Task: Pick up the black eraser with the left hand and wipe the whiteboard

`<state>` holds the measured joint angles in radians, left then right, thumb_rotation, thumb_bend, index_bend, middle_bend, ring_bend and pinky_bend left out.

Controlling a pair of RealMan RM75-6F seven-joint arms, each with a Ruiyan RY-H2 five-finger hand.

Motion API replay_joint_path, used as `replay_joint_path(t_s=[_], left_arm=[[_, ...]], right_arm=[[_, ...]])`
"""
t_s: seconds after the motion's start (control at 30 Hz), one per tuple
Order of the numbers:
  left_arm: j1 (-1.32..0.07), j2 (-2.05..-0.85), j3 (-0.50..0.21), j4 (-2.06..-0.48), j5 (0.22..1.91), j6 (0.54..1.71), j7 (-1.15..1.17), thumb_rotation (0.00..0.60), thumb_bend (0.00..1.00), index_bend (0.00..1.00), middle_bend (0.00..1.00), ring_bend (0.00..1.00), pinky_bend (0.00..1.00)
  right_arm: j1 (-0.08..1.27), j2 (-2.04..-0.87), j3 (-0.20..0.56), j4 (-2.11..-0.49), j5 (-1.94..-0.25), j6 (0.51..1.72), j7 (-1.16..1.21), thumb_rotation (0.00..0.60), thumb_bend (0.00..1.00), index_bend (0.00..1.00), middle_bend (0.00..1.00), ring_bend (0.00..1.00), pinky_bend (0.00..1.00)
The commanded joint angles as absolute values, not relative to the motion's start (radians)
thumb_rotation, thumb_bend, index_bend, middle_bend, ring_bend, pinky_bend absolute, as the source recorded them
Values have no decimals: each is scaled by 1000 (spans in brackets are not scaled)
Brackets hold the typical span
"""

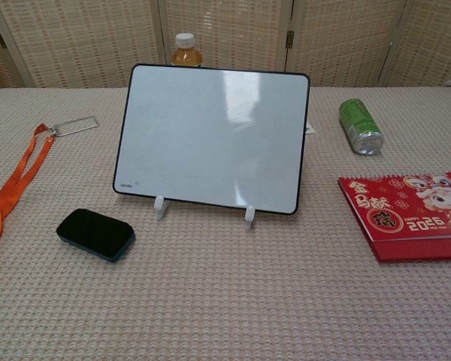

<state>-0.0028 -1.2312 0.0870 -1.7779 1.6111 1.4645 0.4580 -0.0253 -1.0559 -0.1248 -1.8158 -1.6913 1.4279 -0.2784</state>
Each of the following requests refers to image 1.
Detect beige waffle tablecloth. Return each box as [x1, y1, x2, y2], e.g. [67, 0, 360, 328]
[0, 77, 451, 361]

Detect white plastic board stand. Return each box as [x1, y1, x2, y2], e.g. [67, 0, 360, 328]
[153, 195, 257, 229]

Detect red 2026 desk calendar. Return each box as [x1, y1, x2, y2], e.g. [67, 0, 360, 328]
[337, 171, 451, 263]

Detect black-framed whiteboard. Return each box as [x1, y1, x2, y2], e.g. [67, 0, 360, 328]
[112, 63, 311, 217]

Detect green drink can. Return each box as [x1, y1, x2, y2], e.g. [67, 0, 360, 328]
[337, 98, 385, 156]

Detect clear badge holder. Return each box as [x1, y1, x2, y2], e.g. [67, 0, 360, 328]
[52, 115, 98, 137]

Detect orange tea bottle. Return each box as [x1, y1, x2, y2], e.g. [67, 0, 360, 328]
[171, 32, 204, 68]

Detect woven folding screen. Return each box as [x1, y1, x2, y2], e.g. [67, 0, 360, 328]
[0, 0, 451, 89]

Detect black whiteboard eraser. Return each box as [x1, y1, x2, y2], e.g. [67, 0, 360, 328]
[56, 208, 137, 263]

